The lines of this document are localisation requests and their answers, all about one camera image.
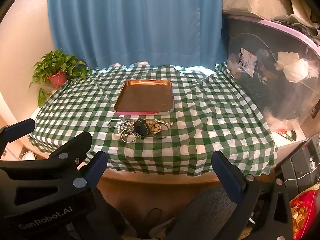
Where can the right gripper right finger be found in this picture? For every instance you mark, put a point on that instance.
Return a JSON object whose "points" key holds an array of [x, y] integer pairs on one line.
{"points": [[230, 177]]}

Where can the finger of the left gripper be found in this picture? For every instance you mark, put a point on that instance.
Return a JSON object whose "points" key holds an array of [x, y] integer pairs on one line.
{"points": [[16, 131], [94, 165]]}

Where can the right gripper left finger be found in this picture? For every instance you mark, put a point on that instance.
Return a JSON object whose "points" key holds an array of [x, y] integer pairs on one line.
{"points": [[94, 165]]}

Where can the black smartwatch green trim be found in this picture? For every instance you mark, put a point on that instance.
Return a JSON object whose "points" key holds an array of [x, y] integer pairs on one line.
{"points": [[141, 128]]}

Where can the black equipment case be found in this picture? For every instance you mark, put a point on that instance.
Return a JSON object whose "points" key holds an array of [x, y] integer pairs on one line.
{"points": [[301, 169]]}

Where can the red embroidered cushion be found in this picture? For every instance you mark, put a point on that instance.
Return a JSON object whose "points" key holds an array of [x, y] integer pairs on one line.
{"points": [[304, 211]]}

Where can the potted green plant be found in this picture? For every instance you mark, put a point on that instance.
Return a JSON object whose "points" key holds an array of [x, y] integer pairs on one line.
{"points": [[57, 68]]}

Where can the green checkered tablecloth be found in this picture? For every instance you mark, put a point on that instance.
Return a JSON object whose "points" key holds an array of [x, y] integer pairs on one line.
{"points": [[211, 113]]}

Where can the copper pink tray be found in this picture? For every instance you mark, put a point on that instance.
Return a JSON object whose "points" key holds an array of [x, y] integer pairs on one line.
{"points": [[145, 97]]}

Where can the clear storage bin purple lid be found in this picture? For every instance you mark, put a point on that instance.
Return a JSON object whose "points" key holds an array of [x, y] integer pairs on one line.
{"points": [[278, 67]]}

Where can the blue curtain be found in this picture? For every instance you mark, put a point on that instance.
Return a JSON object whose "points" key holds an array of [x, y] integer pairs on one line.
{"points": [[103, 32]]}

